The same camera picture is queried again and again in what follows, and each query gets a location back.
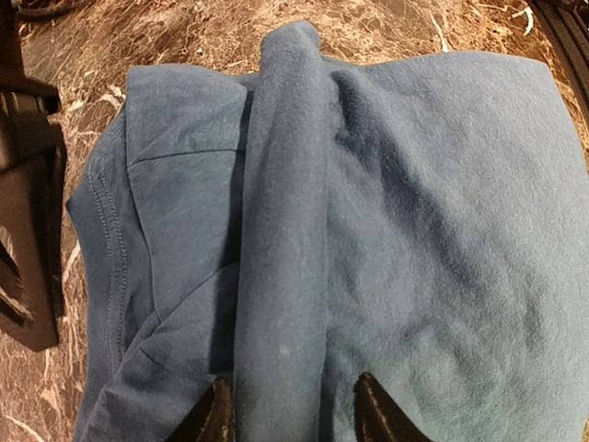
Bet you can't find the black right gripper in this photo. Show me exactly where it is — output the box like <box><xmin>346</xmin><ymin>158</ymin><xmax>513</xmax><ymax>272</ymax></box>
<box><xmin>1</xmin><ymin>1</ymin><xmax>67</xmax><ymax>352</ymax></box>

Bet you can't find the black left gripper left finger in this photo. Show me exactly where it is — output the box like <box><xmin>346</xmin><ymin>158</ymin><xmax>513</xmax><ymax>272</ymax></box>
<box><xmin>166</xmin><ymin>377</ymin><xmax>234</xmax><ymax>442</ymax></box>

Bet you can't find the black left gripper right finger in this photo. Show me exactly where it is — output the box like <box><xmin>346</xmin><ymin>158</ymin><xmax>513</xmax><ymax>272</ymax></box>
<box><xmin>353</xmin><ymin>372</ymin><xmax>432</xmax><ymax>442</ymax></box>

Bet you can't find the blue garment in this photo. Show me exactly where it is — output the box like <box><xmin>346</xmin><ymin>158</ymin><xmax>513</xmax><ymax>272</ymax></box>
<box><xmin>67</xmin><ymin>22</ymin><xmax>588</xmax><ymax>441</ymax></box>

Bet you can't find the black front rail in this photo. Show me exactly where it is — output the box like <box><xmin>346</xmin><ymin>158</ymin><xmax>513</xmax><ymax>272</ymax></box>
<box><xmin>527</xmin><ymin>0</ymin><xmax>588</xmax><ymax>117</ymax></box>

